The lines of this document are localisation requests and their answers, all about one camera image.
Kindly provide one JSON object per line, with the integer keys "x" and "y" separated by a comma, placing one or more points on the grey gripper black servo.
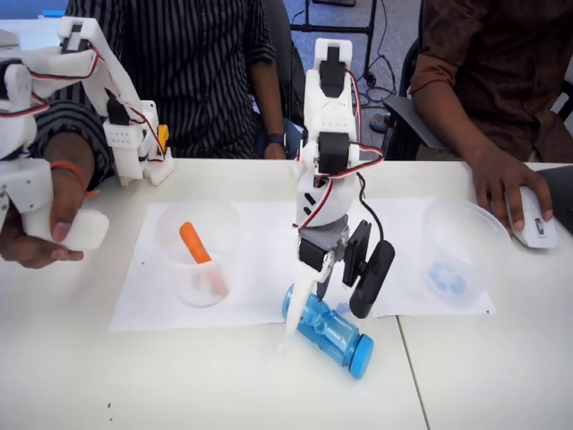
{"x": 312, "y": 253}

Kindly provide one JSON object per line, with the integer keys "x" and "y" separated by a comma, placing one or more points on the blue plastic bottle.
{"x": 331, "y": 327}

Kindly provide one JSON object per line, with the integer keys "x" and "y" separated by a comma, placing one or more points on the white computer mouse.
{"x": 539, "y": 228}

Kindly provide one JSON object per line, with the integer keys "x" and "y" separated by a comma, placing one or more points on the white leader robot arm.
{"x": 27, "y": 188}

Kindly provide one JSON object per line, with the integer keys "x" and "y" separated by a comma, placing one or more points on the right forearm of brown-shirt person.
{"x": 447, "y": 130}

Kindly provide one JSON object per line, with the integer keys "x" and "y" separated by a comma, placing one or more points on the white follower robot arm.
{"x": 331, "y": 112}

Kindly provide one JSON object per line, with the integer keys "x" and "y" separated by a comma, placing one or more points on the left forearm of striped-shirt person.
{"x": 268, "y": 103}

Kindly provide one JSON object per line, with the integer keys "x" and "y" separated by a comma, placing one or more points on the right forearm of striped-shirt person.
{"x": 71, "y": 150}

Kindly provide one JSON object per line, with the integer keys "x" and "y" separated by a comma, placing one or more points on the orange carrot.
{"x": 194, "y": 244}

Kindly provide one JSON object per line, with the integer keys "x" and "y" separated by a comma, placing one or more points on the left hand of striped-shirt person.
{"x": 275, "y": 152}

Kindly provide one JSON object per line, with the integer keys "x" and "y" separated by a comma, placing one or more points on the right hand of brown-shirt person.
{"x": 503, "y": 177}

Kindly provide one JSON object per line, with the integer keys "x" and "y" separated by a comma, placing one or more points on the right hand of striped-shirt person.
{"x": 67, "y": 201}

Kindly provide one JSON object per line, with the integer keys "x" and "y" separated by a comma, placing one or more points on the white paper sheet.
{"x": 259, "y": 251}
{"x": 403, "y": 215}

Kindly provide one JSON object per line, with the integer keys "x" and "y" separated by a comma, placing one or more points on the small clear plastic cup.
{"x": 197, "y": 282}

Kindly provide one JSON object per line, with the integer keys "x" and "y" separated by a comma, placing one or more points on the red and black plug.
{"x": 301, "y": 150}

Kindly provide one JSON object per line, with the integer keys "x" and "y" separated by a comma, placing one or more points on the large clear cup recycling mark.
{"x": 461, "y": 269}

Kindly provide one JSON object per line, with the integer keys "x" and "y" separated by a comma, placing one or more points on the black smartwatch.
{"x": 276, "y": 139}

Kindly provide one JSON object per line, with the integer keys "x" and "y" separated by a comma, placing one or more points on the orange device on floor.
{"x": 379, "y": 123}

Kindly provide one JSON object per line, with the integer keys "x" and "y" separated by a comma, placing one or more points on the black office chair with armrest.
{"x": 412, "y": 121}

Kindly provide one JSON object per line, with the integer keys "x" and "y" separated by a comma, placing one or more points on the yellow clamp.
{"x": 164, "y": 139}

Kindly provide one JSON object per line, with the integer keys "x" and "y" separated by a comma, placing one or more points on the dark office chair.
{"x": 286, "y": 54}

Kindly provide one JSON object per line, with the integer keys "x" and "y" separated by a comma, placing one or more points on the person in striped shirt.
{"x": 201, "y": 67}

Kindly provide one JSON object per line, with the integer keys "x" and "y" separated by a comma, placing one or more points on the black metal rack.
{"x": 340, "y": 30}

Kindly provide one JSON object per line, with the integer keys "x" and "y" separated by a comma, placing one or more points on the black flat pad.
{"x": 561, "y": 192}

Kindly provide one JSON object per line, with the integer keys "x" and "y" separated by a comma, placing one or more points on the orange wrist band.
{"x": 67, "y": 168}

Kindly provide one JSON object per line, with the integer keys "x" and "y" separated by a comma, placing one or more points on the person in brown shirt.
{"x": 506, "y": 58}

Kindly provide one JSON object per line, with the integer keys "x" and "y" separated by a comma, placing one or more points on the white flat object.
{"x": 8, "y": 39}

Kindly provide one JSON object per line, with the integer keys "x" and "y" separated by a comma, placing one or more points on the black webcam on mount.
{"x": 371, "y": 277}

